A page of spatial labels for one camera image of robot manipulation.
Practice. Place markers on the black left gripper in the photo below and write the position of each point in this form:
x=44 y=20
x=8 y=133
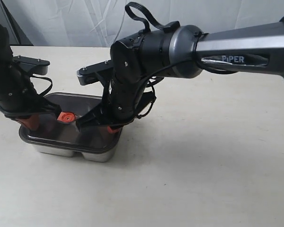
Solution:
x=29 y=116

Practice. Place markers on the stainless steel lunch box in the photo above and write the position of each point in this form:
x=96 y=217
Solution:
x=71 y=151

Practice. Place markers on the dark stand behind table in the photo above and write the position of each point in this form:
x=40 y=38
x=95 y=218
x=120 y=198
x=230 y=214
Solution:
x=16 y=35

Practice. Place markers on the white wrinkled backdrop curtain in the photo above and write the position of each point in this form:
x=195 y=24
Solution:
x=98 y=23

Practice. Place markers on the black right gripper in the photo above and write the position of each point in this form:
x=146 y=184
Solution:
x=102 y=114

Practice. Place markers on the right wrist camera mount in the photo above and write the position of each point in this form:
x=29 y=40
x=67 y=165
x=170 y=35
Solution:
x=101 y=72

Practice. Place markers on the dark transparent box lid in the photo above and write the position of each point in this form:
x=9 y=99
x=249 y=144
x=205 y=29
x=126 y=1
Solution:
x=66 y=134

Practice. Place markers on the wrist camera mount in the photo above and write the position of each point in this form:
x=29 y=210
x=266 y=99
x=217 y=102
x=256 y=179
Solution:
x=101 y=72
x=31 y=65

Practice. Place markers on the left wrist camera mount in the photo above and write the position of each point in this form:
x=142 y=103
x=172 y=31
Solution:
x=31 y=65

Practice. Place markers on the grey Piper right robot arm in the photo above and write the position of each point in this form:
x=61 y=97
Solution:
x=142 y=60

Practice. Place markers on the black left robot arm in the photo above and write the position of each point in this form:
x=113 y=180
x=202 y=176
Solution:
x=19 y=100

